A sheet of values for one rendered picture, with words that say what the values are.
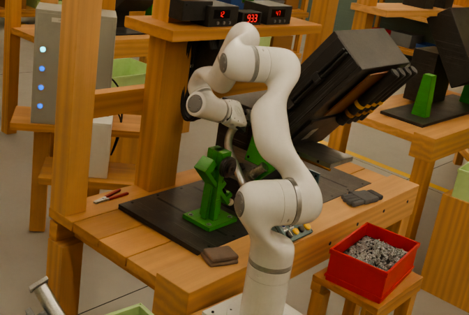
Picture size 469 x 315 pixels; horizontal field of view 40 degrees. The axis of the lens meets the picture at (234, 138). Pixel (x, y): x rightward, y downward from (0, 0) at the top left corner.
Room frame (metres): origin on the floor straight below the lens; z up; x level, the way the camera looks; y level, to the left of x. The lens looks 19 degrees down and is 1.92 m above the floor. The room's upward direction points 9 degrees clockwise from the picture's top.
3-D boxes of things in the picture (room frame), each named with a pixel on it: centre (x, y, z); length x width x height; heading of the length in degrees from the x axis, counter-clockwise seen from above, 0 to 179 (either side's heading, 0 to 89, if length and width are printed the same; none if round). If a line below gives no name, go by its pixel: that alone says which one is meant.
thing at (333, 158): (2.42, -0.26, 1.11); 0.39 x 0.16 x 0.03; 52
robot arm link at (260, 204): (1.54, -0.12, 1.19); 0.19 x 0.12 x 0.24; 114
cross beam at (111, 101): (2.64, 0.16, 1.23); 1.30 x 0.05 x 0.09; 142
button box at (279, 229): (2.08, -0.25, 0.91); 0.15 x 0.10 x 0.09; 142
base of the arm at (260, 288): (1.56, -0.15, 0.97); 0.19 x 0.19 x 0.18
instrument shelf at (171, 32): (2.58, 0.07, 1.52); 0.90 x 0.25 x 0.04; 142
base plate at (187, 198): (2.42, -0.13, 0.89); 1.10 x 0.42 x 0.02; 142
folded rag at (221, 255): (1.83, -0.01, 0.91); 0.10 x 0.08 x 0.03; 120
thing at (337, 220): (2.24, -0.35, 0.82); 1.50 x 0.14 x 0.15; 142
